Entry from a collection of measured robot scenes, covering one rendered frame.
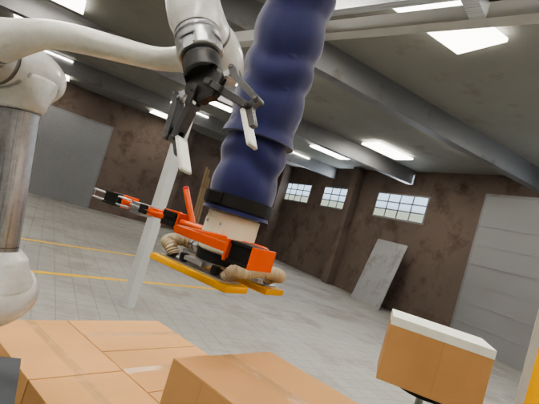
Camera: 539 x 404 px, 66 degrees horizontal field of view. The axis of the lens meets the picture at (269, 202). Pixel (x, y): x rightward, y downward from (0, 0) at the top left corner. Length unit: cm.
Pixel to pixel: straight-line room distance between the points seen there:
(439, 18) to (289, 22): 225
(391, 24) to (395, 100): 327
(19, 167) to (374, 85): 576
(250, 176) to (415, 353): 189
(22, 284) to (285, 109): 88
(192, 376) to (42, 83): 85
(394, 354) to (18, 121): 236
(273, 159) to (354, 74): 515
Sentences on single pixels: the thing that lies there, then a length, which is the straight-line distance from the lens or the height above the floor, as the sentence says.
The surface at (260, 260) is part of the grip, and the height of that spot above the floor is 127.
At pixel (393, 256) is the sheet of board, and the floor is 146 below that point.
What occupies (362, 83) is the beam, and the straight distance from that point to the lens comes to 643.
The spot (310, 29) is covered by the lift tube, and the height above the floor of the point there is 196.
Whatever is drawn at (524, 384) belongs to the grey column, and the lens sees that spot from 193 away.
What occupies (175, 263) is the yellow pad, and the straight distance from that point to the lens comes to 129.
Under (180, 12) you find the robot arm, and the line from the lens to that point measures 87.
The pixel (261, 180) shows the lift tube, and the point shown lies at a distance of 126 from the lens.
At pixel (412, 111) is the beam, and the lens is 708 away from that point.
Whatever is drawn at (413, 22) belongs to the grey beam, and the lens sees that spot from 358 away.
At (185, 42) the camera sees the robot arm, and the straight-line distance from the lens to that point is 83.
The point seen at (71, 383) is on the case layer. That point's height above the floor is 54.
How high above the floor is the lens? 136
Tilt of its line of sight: 3 degrees up
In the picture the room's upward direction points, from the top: 17 degrees clockwise
